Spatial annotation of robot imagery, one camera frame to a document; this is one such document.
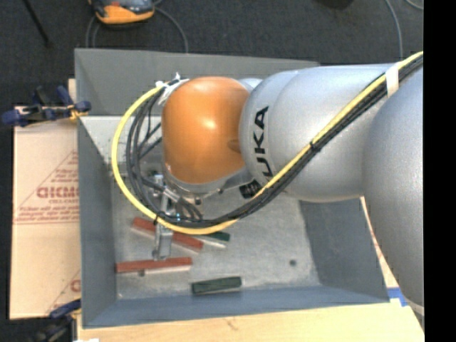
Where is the red-brown flat block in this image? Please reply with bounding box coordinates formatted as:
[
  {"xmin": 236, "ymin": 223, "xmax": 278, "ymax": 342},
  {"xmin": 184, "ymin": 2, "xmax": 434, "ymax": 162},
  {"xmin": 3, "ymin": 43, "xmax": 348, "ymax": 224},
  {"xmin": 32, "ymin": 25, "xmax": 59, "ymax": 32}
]
[
  {"xmin": 129, "ymin": 216, "xmax": 205, "ymax": 255},
  {"xmin": 114, "ymin": 256, "xmax": 194, "ymax": 275}
]

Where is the dark green flat block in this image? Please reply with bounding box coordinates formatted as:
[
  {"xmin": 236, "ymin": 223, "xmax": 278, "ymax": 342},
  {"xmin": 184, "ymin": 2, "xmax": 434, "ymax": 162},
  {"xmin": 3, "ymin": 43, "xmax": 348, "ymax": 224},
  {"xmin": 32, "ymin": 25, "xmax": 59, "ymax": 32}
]
[
  {"xmin": 199, "ymin": 230, "xmax": 232, "ymax": 250},
  {"xmin": 190, "ymin": 276, "xmax": 244, "ymax": 296}
]

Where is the grey metal bin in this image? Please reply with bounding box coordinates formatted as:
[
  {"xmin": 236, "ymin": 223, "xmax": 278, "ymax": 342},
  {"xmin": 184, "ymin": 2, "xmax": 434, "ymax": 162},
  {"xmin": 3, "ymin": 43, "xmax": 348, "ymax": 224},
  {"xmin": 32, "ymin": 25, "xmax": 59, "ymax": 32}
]
[{"xmin": 73, "ymin": 47, "xmax": 391, "ymax": 329}]

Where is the brown cardboard board, red print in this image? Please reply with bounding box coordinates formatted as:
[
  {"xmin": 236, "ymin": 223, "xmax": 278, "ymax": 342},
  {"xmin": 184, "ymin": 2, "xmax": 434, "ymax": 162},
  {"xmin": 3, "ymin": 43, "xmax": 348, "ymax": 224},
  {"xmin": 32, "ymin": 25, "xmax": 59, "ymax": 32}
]
[{"xmin": 9, "ymin": 118, "xmax": 83, "ymax": 321}]

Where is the black cylinder on white bracket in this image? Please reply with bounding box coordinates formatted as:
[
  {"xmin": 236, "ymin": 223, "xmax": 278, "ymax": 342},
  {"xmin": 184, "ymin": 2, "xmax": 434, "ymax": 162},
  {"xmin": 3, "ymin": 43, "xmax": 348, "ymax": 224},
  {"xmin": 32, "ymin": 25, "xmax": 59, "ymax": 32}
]
[{"xmin": 239, "ymin": 182, "xmax": 259, "ymax": 200}]

